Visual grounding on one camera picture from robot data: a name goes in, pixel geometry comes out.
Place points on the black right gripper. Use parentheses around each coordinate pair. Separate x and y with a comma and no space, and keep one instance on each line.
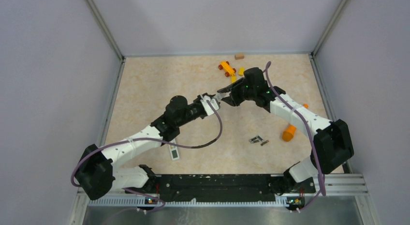
(234,100)

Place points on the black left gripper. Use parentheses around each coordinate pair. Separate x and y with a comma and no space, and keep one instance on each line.
(200,97)

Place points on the white remote control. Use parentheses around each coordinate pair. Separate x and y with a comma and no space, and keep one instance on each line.
(219,96)

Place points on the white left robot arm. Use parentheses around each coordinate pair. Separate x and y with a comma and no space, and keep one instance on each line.
(99,169)

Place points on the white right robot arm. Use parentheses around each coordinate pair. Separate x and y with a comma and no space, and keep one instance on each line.
(330,141)

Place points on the white remote with buttons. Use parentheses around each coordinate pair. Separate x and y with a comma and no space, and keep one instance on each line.
(173,149)

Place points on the yellow flat brick upper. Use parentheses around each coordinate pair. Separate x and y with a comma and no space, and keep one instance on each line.
(241,71)

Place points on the yellow toy brick car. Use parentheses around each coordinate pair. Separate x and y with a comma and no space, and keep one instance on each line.
(225,66)

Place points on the small wooden block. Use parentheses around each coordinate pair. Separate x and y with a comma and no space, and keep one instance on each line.
(239,56)

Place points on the orange toy carrot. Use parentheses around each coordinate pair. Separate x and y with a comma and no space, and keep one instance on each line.
(288,133)

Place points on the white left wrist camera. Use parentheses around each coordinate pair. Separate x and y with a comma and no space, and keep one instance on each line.
(209,105)

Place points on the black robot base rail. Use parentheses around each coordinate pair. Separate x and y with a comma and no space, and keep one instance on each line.
(221,188)

